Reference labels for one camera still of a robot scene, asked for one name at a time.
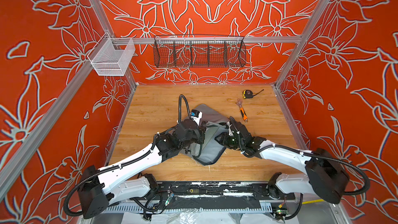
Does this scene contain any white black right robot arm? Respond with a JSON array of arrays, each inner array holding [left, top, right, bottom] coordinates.
[[215, 117, 371, 204]]

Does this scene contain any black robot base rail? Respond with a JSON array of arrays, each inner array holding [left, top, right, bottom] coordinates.
[[155, 181, 298, 201]]

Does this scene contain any yellow black tape measure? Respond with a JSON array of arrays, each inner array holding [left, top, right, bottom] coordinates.
[[243, 89, 264, 99]]

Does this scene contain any grey zippered laptop bag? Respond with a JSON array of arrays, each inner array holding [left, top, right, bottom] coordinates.
[[180, 104, 229, 166]]

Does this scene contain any white wire mesh basket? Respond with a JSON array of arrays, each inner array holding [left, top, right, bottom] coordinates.
[[88, 33, 136, 76]]

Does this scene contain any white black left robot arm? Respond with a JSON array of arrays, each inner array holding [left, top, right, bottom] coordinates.
[[63, 109, 205, 219]]

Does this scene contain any black wire wall basket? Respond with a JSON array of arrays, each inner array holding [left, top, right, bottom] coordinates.
[[153, 34, 247, 68]]

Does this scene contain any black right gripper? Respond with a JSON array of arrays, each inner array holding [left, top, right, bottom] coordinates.
[[215, 130, 247, 149]]

